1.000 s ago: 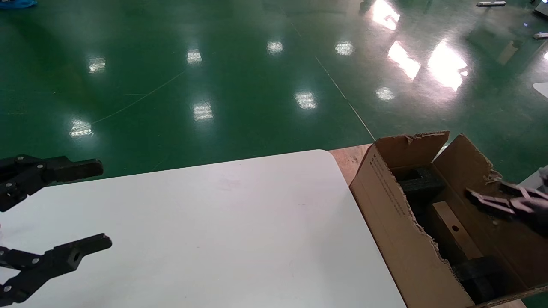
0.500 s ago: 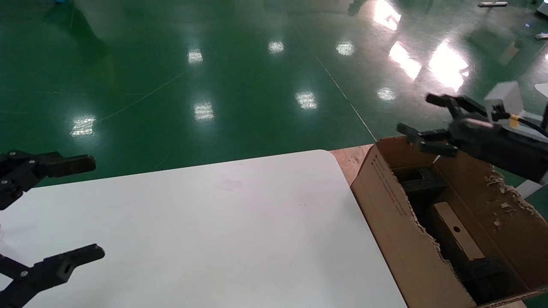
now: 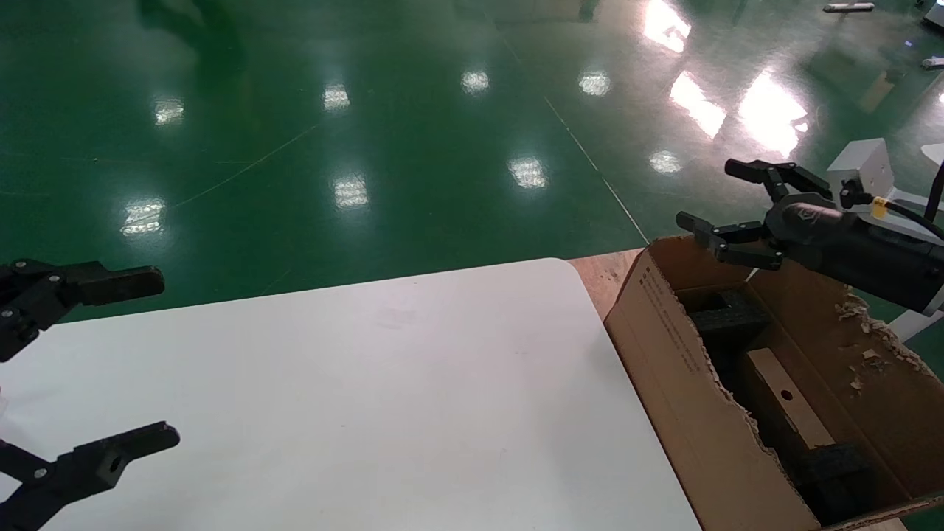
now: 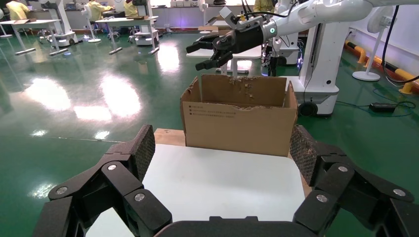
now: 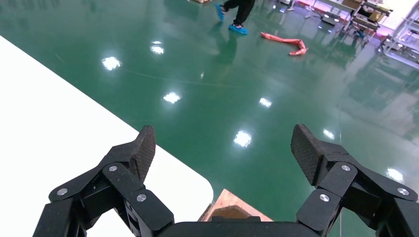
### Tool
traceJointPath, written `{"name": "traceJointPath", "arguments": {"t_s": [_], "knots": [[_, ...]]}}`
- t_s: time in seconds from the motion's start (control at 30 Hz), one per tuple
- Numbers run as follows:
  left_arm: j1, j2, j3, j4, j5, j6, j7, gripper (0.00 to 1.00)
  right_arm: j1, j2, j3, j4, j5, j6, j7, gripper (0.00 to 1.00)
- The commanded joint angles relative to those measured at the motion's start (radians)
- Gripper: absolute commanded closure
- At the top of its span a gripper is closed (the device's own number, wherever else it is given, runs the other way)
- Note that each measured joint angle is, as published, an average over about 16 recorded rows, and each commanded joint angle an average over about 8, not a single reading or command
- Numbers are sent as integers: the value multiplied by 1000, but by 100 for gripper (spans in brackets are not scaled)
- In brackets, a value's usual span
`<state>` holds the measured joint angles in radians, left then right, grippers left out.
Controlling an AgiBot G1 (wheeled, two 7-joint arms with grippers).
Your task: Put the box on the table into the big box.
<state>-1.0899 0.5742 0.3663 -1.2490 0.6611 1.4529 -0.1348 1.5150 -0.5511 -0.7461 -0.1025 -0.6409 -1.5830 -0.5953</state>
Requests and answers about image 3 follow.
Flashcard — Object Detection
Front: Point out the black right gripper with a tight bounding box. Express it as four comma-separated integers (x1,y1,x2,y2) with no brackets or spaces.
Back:
676,158,944,315

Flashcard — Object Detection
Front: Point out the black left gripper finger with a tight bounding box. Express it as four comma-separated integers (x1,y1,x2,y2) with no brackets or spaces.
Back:
0,257,165,363
0,421,181,531

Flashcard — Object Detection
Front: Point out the thin cardboard box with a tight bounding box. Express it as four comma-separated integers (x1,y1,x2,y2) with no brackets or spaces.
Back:
743,347,836,452

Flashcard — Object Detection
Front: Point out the big open cardboard box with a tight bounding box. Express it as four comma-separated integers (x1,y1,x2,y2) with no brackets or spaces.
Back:
604,235,944,531

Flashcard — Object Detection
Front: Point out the black foam block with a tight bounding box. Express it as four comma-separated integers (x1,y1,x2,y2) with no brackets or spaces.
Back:
799,440,883,526
685,287,768,341

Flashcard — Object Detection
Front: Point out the wooden base board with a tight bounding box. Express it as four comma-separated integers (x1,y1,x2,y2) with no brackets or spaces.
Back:
567,249,650,322

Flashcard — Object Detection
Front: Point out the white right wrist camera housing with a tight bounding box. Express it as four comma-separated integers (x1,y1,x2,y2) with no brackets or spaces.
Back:
825,138,944,241

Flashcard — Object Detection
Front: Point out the black camera cable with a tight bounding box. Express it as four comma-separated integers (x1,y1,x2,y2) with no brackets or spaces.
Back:
841,157,944,240

